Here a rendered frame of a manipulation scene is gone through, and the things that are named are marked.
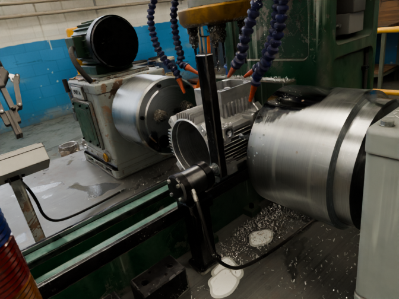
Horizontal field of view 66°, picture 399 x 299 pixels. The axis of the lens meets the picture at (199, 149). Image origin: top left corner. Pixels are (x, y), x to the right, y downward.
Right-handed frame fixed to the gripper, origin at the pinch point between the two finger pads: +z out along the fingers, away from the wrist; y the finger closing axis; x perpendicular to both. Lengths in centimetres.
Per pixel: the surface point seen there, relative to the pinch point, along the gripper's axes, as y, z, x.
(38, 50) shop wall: 134, -309, 416
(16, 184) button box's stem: -5.2, 14.9, 0.8
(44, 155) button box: 2.7, 11.7, -3.5
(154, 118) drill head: 34.2, 12.5, -4.6
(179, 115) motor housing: 31.3, 19.4, -21.4
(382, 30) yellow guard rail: 258, -1, 19
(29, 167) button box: -1.3, 13.0, -3.1
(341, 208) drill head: 30, 51, -50
